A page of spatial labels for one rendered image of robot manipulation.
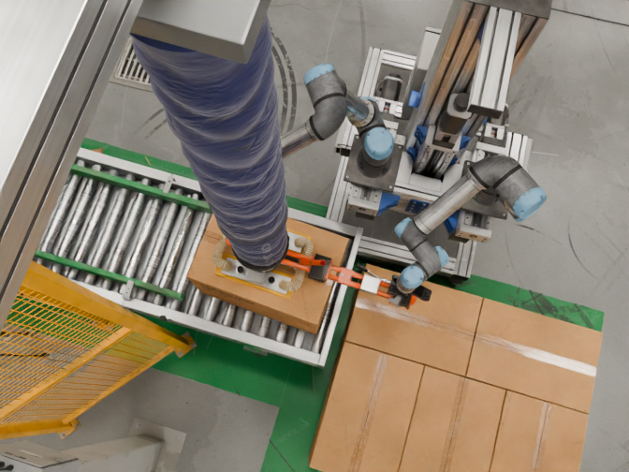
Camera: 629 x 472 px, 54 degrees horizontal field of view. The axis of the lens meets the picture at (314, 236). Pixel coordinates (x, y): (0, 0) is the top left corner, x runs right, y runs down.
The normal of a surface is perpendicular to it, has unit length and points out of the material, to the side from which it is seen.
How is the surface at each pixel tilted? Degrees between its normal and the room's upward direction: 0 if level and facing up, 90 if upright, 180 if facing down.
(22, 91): 0
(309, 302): 0
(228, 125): 75
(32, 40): 0
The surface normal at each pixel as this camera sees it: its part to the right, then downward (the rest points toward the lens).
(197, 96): 0.07, 0.88
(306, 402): 0.01, -0.25
